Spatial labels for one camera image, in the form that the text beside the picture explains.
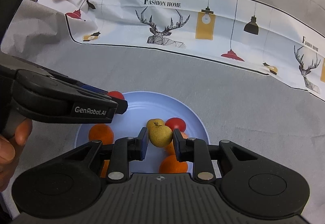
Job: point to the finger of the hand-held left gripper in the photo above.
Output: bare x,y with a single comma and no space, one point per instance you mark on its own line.
121,107
97,88

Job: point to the orange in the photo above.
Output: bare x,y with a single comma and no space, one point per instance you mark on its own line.
100,133
172,165
169,149

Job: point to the red cherry tomato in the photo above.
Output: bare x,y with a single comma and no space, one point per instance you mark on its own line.
117,95
176,123

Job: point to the person's left hand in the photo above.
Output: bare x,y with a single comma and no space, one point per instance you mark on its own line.
7,158

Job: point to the light blue plate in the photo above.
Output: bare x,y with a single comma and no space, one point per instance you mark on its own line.
142,109

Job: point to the white printed cloth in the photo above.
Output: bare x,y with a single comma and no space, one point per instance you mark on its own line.
121,28

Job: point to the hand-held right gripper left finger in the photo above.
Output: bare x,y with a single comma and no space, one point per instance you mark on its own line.
144,145

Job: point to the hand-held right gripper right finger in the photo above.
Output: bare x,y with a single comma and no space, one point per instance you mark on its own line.
177,147

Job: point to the small yellow round fruit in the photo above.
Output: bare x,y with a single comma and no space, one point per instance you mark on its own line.
151,123
160,137

